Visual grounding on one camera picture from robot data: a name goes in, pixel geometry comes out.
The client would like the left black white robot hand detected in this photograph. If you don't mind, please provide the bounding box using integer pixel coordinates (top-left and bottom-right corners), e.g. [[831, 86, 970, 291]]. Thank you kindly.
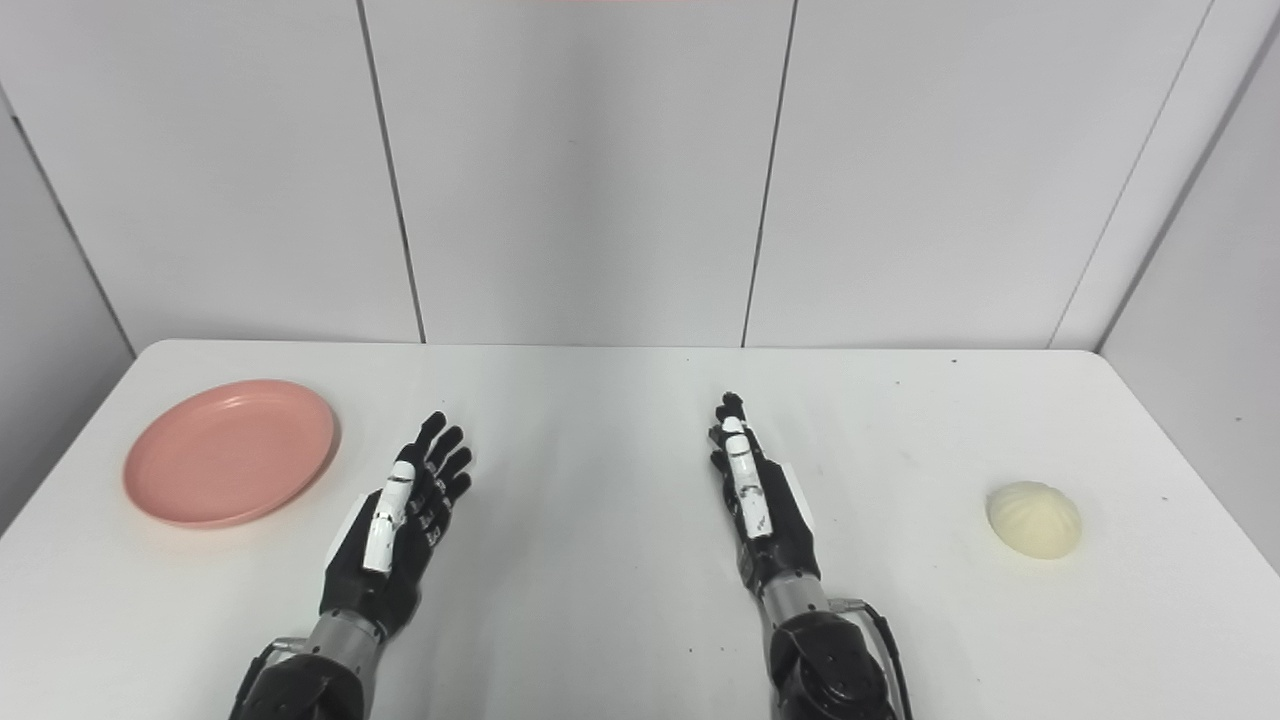
[[318, 411, 472, 641]]

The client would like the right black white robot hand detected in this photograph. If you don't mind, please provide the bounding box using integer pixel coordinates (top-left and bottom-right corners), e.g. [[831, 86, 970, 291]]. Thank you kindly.
[[709, 391, 823, 599]]

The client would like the pink round plate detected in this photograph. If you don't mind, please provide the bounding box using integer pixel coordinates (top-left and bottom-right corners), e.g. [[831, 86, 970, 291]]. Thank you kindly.
[[123, 379, 339, 530]]

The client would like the white steamed bun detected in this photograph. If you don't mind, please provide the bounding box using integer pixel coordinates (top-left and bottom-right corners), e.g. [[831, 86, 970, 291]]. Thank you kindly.
[[985, 481, 1083, 560]]

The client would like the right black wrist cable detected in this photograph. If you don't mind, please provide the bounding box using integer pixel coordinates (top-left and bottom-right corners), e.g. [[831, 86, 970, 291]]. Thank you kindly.
[[830, 598, 915, 720]]

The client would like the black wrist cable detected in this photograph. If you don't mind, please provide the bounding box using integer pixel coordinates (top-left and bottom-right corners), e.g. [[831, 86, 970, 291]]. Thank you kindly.
[[228, 638, 311, 720], [830, 598, 915, 720]]

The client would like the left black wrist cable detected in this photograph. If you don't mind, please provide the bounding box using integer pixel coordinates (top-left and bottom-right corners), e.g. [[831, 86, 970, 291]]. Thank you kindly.
[[228, 638, 311, 720]]

